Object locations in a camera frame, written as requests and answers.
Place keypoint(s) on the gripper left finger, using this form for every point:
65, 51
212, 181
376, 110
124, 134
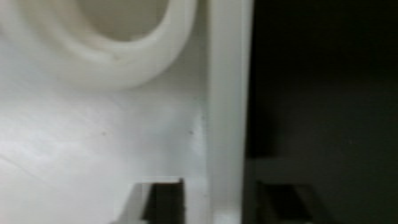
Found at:
156, 205

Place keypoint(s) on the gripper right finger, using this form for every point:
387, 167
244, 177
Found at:
289, 204

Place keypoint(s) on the white square table top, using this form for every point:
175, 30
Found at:
124, 106

